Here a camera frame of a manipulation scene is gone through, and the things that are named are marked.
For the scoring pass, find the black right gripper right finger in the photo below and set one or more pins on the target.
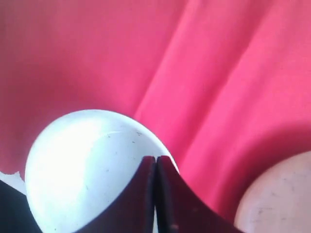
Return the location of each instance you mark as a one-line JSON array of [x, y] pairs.
[[178, 209]]

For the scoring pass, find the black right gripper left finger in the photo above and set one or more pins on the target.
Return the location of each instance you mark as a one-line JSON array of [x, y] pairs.
[[133, 210]]

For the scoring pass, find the pale green ceramic bowl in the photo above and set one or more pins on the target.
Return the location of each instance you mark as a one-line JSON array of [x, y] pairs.
[[80, 163]]

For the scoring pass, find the brown wooden plate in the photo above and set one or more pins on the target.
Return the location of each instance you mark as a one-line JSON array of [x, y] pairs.
[[279, 200]]

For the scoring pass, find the red tablecloth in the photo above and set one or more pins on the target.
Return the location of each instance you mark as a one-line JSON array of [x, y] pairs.
[[224, 84]]

